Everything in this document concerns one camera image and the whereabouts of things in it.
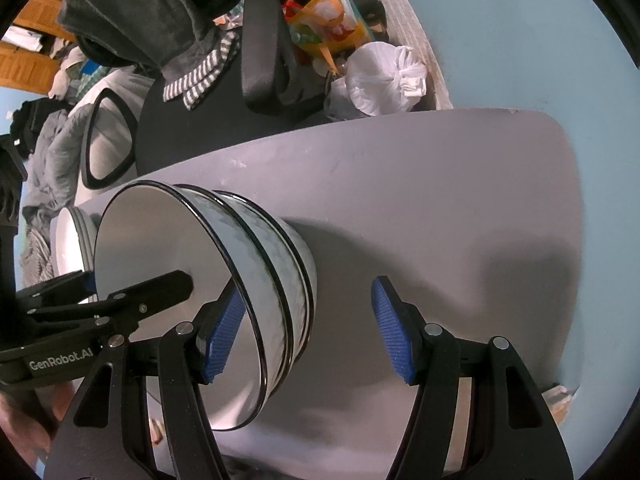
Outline white bowl black rim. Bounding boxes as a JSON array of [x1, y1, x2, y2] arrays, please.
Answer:
[[215, 190, 320, 352], [175, 185, 311, 387], [93, 180, 294, 432]]

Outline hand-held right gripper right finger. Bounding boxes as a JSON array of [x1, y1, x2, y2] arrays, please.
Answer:
[[370, 275, 574, 480]]

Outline grey garment striped cuffs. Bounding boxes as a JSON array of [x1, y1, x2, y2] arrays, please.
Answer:
[[59, 0, 242, 112]]

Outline black office chair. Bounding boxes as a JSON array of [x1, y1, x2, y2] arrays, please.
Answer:
[[81, 0, 386, 192]]

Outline orange colourful bag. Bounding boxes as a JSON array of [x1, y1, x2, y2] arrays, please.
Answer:
[[284, 0, 377, 63]]

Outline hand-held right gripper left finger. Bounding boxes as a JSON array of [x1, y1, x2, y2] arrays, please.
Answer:
[[42, 287, 247, 480]]

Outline grey plastic bag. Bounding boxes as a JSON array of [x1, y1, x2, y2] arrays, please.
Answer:
[[324, 77, 362, 122]]

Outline white plate black rim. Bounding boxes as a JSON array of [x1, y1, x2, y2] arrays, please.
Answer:
[[75, 208, 102, 281], [54, 207, 96, 281]]

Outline person's left hand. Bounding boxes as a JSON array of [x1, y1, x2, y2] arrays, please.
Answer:
[[0, 382, 76, 461]]

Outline pale cardboard box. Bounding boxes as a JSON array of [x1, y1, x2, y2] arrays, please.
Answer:
[[542, 384, 572, 424]]

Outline grey duvet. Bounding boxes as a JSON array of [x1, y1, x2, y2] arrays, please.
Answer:
[[10, 67, 153, 288]]

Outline white tied trash bag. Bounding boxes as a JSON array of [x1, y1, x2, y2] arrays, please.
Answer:
[[344, 41, 429, 117]]

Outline wooden shelf unit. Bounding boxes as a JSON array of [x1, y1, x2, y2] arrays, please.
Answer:
[[0, 0, 77, 94]]

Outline dark cloth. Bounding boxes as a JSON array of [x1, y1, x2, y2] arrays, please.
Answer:
[[9, 99, 53, 147]]

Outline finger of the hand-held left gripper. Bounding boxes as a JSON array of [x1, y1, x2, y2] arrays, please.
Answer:
[[14, 270, 98, 312], [29, 269, 194, 335]]

